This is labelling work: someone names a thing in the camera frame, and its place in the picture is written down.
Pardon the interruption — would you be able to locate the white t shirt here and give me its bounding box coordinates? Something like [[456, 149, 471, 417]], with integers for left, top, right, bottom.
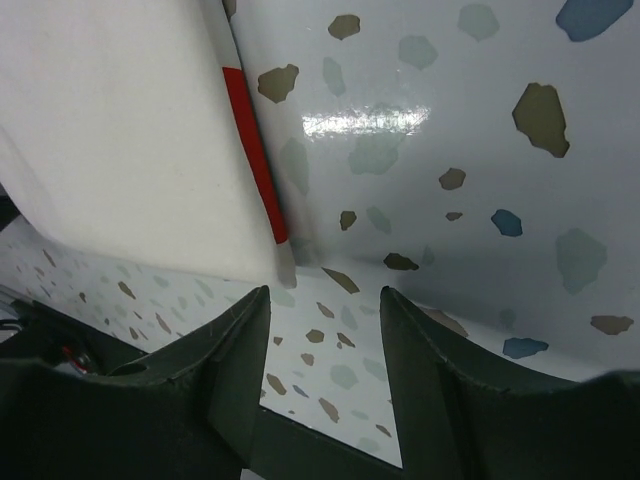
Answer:
[[1, 1, 296, 288]]

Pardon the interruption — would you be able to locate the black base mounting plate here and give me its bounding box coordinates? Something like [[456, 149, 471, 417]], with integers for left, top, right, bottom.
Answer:
[[1, 300, 400, 479]]

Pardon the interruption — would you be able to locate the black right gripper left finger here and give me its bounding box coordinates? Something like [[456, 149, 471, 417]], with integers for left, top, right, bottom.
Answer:
[[1, 286, 270, 479]]

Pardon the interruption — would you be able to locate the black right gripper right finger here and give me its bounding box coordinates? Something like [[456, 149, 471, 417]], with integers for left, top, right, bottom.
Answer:
[[380, 287, 639, 479]]

